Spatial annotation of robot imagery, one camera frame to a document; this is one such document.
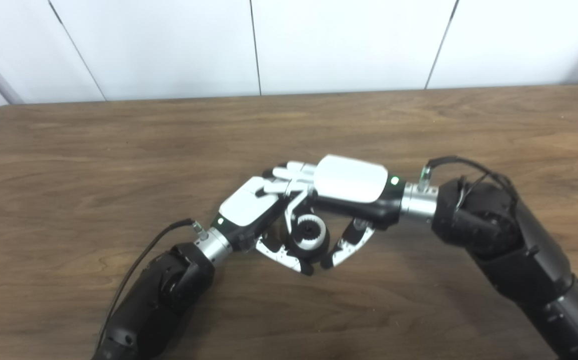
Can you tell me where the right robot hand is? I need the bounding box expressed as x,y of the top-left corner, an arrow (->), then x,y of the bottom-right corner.
261,154 -> 407,270

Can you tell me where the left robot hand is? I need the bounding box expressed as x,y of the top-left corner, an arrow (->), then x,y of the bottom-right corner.
210,175 -> 319,277

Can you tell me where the round black part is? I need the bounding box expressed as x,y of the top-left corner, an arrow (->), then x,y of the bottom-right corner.
285,210 -> 330,261

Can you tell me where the white ring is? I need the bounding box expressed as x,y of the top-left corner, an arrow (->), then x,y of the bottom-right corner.
294,214 -> 327,251

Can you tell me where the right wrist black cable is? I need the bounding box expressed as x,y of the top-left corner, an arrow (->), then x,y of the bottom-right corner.
419,156 -> 578,302

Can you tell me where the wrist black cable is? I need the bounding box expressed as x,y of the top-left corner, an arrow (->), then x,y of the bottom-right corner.
419,156 -> 578,302
96,218 -> 204,351

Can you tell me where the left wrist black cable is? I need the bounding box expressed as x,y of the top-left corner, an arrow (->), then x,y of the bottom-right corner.
96,218 -> 204,351

